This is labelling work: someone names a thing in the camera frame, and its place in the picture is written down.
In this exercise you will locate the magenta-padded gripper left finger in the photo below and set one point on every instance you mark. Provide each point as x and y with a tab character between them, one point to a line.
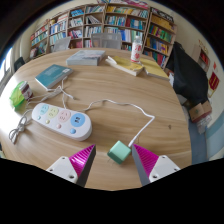
61	166

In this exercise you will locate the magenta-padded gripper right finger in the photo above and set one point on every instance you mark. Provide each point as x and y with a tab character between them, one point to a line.
165	165

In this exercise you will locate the green charger block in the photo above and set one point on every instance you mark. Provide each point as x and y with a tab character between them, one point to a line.
119	152

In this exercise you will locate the white power strip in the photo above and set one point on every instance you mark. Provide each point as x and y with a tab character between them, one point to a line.
63	121

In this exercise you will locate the cardboard box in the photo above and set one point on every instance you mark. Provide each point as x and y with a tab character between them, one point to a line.
200	111

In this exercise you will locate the green plastic bag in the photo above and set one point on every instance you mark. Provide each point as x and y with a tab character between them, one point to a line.
16	96

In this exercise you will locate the small jar red label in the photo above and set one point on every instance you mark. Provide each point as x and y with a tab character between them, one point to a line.
25	90

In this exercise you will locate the teal book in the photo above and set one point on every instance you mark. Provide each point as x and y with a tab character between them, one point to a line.
53	76

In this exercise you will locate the black cloth cover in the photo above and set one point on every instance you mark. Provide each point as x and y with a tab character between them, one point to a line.
188	75

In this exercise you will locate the yellow flat book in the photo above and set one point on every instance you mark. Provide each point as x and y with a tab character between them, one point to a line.
155	69

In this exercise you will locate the yellow open book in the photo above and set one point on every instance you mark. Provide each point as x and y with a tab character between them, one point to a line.
126	66

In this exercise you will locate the dark office chair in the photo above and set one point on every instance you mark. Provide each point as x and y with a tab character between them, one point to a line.
19	64

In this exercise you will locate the grey book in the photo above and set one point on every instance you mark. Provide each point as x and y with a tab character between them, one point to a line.
85	57

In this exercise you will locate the window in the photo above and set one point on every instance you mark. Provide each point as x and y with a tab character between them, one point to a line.
5	68

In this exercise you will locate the white bottle red label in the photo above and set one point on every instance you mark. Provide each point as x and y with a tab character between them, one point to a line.
136	51

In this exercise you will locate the narrow grey mesh chair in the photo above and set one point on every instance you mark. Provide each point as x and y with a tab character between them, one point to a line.
62	44

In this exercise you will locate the wide grey mesh chair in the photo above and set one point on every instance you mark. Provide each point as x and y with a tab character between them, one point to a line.
106	40

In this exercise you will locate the wooden bookshelf unit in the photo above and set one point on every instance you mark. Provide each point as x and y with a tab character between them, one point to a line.
116	23

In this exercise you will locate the red wall hanging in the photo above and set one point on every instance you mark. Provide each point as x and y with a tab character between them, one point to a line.
214	81

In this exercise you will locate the small wooden wall shelf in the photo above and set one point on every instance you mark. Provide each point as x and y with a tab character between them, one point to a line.
202	58

